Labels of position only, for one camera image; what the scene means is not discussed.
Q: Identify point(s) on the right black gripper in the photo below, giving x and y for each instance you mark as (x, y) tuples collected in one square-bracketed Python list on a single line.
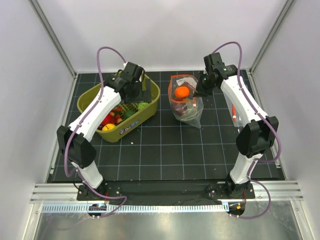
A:
[(201, 92)]

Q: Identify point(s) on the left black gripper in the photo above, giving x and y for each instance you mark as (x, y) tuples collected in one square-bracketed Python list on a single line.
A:
[(144, 96)]

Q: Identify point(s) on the orange tangerine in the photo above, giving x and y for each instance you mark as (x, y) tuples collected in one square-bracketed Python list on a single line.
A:
[(182, 92)]

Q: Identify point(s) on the olive green plastic basket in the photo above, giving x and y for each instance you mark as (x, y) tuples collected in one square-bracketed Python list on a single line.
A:
[(140, 116)]

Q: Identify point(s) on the clear zip bag orange zipper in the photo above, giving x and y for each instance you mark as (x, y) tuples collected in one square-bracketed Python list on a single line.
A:
[(183, 80)]

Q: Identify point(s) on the netted green melon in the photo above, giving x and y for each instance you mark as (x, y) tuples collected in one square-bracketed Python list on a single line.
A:
[(192, 115)]

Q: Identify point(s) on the dark red apple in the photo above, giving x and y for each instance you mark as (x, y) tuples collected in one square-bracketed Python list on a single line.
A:
[(179, 108)]

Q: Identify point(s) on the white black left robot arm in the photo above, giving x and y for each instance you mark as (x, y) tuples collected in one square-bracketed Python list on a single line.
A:
[(75, 139)]

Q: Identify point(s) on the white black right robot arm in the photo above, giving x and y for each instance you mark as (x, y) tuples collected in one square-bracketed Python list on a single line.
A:
[(257, 128)]

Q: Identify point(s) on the spare clear zip bag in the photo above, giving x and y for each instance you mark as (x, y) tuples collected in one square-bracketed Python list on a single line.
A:
[(239, 107)]

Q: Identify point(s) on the green avocado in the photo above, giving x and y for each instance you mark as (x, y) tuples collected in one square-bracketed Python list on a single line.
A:
[(127, 114)]

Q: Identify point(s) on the red strawberry bunch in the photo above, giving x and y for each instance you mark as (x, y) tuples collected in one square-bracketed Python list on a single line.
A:
[(114, 117)]

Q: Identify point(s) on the yellow apple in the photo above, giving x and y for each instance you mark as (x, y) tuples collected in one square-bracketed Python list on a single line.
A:
[(108, 127)]

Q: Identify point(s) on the black grid cutting mat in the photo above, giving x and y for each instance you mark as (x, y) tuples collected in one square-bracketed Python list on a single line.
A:
[(163, 148)]

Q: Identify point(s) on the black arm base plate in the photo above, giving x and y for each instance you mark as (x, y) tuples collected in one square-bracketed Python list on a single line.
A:
[(171, 192)]

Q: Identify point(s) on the white slotted cable duct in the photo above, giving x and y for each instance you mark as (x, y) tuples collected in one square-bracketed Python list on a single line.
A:
[(91, 208)]

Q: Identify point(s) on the aluminium front frame rail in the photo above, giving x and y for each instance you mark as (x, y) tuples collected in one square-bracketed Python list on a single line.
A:
[(276, 190)]

